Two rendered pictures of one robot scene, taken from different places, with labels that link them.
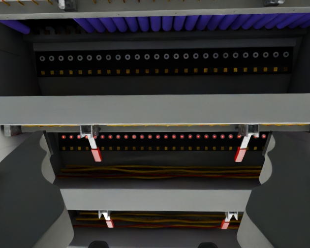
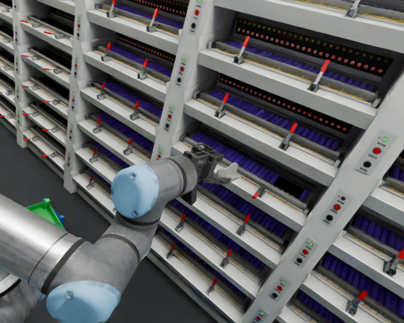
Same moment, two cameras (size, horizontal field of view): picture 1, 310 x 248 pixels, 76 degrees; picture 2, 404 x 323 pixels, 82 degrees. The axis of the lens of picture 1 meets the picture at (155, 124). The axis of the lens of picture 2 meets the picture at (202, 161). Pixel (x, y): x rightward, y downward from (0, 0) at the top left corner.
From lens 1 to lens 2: 0.66 m
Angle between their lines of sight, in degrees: 59
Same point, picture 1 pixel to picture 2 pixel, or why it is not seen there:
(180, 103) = (239, 138)
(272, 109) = (209, 120)
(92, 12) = (259, 181)
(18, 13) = (285, 196)
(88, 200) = (315, 101)
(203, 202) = (248, 75)
